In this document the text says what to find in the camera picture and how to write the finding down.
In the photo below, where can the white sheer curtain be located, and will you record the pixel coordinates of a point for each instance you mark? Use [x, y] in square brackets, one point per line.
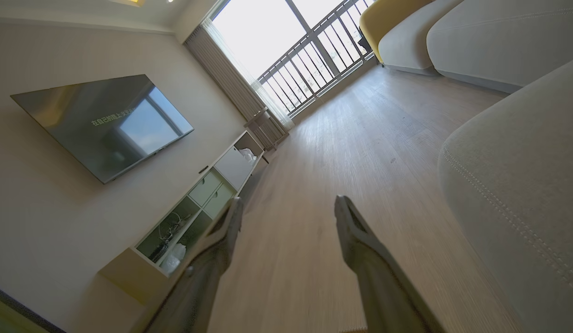
[249, 78]

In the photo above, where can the grey fabric sofa section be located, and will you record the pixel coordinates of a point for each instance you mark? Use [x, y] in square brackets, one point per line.
[407, 44]
[522, 194]
[504, 41]

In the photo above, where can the yellow armchair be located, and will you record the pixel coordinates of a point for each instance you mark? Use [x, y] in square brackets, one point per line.
[383, 16]

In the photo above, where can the white low television cabinet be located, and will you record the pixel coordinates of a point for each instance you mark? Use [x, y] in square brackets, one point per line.
[221, 178]

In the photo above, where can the dark branch ornament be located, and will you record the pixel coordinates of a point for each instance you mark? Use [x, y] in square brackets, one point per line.
[168, 236]

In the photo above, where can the wall mounted flat television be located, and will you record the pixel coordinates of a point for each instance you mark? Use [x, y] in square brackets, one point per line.
[101, 125]

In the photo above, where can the dark metal balcony railing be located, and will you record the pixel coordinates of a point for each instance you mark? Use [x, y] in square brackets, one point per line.
[309, 64]

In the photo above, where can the grey pleated curtain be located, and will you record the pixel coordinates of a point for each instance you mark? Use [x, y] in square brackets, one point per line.
[226, 78]

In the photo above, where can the white plastic bag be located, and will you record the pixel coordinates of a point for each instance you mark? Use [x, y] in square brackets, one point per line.
[173, 259]

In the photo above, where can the small wooden side stool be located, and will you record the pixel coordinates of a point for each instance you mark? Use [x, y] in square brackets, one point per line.
[263, 127]

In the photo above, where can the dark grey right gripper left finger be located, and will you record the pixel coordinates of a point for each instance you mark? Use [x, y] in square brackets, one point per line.
[208, 277]

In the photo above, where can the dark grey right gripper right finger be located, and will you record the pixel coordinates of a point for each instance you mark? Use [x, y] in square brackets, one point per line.
[379, 286]

